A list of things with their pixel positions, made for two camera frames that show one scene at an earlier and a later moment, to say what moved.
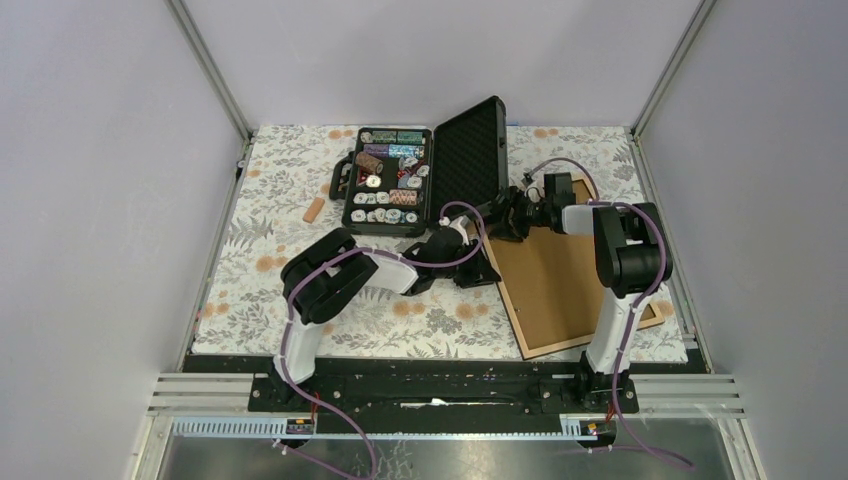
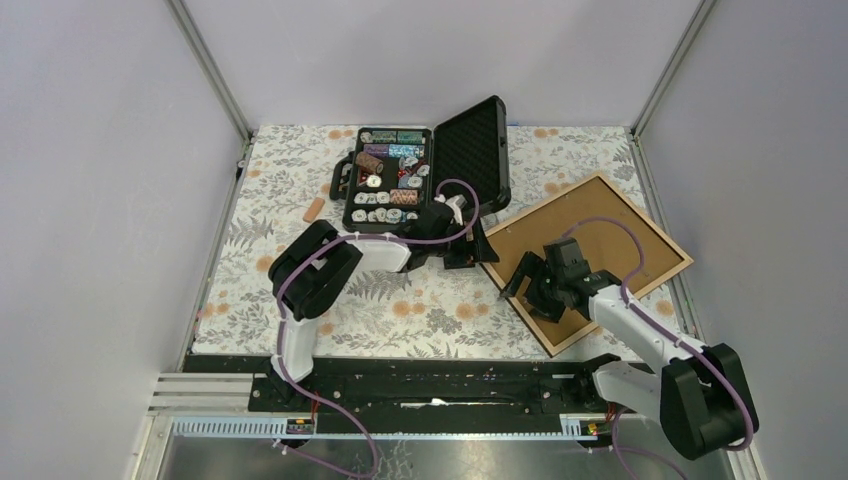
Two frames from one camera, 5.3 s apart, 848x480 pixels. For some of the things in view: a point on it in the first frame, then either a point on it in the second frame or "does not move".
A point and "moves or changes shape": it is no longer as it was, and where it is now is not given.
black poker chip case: x=397 y=181 does not move
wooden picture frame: x=551 y=286 moves or changes shape
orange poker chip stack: x=403 y=197 does not move
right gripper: x=513 y=199 to x=535 y=268
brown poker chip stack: x=369 y=162 does not move
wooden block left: x=313 y=210 does not move
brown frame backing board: x=552 y=282 moves or changes shape
